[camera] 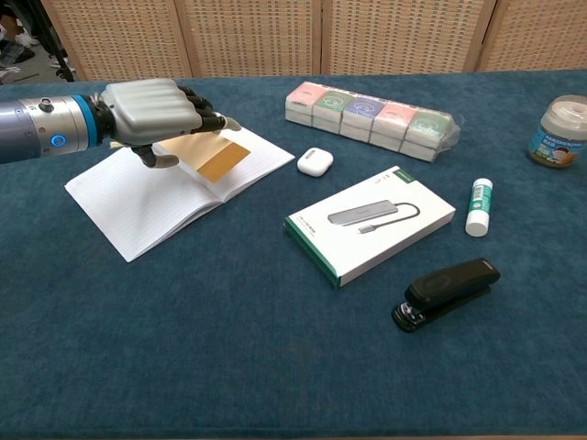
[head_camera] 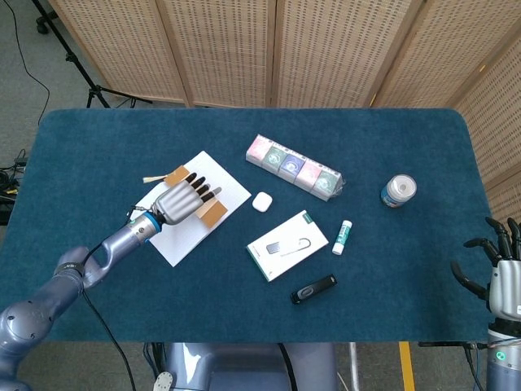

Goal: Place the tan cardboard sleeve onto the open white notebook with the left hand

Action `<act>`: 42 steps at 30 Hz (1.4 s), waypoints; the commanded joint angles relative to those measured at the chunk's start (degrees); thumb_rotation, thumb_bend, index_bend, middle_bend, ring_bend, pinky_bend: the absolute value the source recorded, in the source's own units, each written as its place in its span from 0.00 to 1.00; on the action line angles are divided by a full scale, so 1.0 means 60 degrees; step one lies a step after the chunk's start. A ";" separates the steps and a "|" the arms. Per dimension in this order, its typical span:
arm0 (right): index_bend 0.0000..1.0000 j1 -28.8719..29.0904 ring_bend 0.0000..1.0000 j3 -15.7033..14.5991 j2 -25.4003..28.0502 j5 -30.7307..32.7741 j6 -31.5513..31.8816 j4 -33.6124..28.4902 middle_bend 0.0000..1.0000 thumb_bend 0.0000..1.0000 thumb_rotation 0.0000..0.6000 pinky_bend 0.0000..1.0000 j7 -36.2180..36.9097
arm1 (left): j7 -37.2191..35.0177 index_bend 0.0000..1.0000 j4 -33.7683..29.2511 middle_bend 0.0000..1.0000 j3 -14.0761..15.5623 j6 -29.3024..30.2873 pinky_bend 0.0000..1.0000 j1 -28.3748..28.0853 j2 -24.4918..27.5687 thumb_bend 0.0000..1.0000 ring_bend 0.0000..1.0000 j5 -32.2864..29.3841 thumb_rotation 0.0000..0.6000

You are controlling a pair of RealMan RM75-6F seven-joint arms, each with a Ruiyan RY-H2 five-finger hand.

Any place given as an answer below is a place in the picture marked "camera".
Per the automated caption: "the clear jar with blue label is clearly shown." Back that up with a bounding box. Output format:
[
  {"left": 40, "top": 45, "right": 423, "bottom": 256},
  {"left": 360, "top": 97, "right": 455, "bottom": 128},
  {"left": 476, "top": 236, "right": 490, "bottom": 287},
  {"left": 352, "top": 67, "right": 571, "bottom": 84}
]
[{"left": 526, "top": 94, "right": 587, "bottom": 170}]

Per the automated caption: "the tan and cream paper sheet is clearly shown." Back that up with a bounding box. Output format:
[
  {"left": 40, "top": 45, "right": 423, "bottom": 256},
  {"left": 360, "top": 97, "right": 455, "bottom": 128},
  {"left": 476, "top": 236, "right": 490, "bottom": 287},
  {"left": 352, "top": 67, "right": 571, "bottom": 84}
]
[{"left": 109, "top": 130, "right": 252, "bottom": 184}]

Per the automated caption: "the white earbuds case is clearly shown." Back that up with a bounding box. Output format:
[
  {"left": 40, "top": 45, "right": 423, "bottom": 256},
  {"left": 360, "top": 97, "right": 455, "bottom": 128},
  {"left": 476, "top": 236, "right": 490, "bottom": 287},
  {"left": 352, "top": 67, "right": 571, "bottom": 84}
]
[{"left": 296, "top": 147, "right": 335, "bottom": 176}]

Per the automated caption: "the white USB hub box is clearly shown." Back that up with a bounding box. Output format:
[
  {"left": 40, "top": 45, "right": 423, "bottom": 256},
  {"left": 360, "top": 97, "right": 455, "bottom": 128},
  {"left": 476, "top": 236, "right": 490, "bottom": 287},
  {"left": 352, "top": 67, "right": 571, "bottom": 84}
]
[{"left": 283, "top": 165, "right": 458, "bottom": 290}]

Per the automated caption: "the black tripod stand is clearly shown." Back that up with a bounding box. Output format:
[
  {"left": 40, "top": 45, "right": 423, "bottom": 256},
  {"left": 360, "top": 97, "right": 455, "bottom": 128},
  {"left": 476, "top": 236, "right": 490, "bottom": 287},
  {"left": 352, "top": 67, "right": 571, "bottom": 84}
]
[{"left": 27, "top": 0, "right": 77, "bottom": 83}]

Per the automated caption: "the white green glue stick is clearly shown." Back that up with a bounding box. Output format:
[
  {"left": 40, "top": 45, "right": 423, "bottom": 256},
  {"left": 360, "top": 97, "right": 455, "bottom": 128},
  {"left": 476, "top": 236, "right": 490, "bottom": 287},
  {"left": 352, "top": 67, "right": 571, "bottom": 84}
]
[{"left": 464, "top": 178, "right": 495, "bottom": 237}]

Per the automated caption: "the wrapped pack of tissue packets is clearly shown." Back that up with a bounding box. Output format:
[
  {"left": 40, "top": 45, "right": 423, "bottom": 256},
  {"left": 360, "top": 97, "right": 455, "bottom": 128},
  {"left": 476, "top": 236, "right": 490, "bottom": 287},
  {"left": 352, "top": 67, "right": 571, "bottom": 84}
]
[{"left": 284, "top": 81, "right": 461, "bottom": 163}]

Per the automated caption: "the pair of shoes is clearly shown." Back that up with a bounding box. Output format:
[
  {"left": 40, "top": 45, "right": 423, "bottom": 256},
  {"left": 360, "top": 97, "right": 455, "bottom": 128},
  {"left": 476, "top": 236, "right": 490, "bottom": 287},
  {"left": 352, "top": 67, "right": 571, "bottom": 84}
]
[{"left": 0, "top": 13, "right": 41, "bottom": 66}]

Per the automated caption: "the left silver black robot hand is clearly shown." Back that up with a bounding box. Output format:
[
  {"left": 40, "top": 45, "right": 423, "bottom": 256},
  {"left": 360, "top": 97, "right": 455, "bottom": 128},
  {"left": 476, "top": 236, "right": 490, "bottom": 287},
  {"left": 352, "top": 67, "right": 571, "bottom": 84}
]
[{"left": 94, "top": 78, "right": 243, "bottom": 169}]

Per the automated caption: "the open white lined notebook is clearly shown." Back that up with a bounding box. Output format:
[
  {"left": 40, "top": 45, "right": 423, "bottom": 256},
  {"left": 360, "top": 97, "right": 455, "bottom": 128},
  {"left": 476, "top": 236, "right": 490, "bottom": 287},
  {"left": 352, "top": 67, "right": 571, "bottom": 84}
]
[{"left": 64, "top": 111, "right": 296, "bottom": 263}]

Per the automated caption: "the woven wooden folding screen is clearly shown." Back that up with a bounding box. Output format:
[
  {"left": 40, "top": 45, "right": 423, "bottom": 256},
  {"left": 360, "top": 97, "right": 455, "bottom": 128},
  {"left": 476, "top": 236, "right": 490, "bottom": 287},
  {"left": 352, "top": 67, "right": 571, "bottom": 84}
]
[{"left": 39, "top": 0, "right": 587, "bottom": 83}]

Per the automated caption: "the blue table cloth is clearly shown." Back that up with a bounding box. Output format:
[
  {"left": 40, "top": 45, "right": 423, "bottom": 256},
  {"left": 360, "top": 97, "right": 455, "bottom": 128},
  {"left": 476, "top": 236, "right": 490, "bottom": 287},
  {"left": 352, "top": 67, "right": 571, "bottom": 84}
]
[{"left": 0, "top": 68, "right": 587, "bottom": 439}]

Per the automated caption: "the black stapler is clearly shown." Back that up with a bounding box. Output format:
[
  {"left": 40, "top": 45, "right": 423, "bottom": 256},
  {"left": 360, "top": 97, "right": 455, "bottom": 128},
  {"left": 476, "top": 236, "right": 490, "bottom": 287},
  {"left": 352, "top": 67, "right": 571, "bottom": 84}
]
[{"left": 391, "top": 257, "right": 502, "bottom": 333}]

